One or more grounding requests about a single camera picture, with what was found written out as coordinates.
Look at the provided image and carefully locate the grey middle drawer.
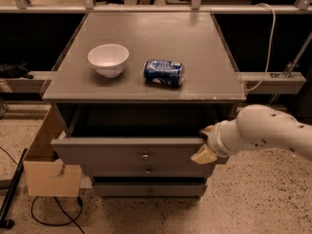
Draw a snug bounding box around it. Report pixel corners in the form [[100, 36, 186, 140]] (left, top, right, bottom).
[[83, 164, 213, 177]]

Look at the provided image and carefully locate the blue soda can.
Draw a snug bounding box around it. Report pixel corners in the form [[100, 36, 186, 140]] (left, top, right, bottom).
[[143, 59, 184, 87]]

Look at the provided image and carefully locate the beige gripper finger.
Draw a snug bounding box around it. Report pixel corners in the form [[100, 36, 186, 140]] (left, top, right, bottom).
[[191, 144, 217, 165], [199, 125, 214, 137]]

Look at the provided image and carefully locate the black object on rail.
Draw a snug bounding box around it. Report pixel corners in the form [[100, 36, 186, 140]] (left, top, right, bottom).
[[0, 63, 33, 79]]

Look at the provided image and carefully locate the grey drawer cabinet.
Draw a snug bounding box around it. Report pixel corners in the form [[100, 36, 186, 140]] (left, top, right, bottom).
[[43, 13, 246, 185]]

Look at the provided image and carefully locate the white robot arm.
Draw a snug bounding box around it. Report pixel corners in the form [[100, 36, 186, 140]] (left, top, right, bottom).
[[191, 104, 312, 165]]

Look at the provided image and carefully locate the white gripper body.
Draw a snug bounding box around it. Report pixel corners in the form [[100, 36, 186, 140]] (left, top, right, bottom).
[[208, 120, 244, 158]]

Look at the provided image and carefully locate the white bowl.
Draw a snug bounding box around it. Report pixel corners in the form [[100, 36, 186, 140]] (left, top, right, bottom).
[[88, 44, 130, 78]]

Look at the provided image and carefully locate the black pole stand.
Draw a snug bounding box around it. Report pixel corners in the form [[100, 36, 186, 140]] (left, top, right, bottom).
[[0, 148, 27, 229]]

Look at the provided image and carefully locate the grey top drawer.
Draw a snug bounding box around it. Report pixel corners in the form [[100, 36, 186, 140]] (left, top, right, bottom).
[[52, 104, 215, 169]]

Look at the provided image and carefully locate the metal frame rail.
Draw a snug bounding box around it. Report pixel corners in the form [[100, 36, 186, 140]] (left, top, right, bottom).
[[0, 71, 306, 95]]

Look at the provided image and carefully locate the white cable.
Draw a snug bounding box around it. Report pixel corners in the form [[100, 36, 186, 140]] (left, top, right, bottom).
[[243, 2, 277, 94]]

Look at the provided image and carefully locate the grey bottom drawer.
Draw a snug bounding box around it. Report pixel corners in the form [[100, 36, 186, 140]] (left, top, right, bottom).
[[93, 182, 207, 197]]

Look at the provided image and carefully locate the black floor cable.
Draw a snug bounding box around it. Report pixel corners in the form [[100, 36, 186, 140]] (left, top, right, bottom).
[[30, 195, 86, 234]]

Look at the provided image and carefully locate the grey drawer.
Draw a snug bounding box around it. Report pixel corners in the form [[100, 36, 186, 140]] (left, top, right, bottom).
[[83, 164, 213, 177], [93, 182, 207, 197], [52, 104, 215, 169]]

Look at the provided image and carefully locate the cardboard box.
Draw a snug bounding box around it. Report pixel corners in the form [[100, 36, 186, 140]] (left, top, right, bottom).
[[23, 107, 82, 197]]

